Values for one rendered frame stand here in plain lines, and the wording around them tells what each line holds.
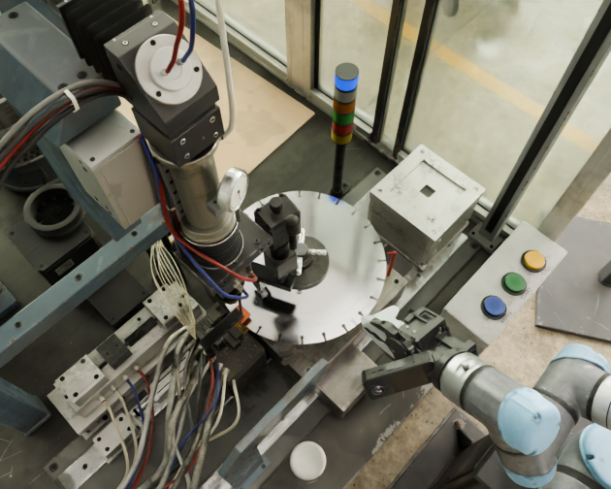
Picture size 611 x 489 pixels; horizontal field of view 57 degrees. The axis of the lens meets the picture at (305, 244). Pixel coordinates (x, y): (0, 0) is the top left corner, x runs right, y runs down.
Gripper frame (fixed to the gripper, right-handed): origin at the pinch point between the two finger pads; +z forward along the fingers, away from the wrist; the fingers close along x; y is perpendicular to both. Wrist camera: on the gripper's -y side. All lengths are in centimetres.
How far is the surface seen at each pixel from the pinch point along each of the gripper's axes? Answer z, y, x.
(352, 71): 20.0, 25.9, 33.1
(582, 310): 34, 96, -94
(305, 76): 63, 39, 22
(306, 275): 14.2, -0.9, 5.4
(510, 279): -3.0, 31.7, -12.2
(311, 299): 11.4, -2.9, 2.3
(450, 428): 35, 30, -94
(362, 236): 14.9, 13.3, 4.7
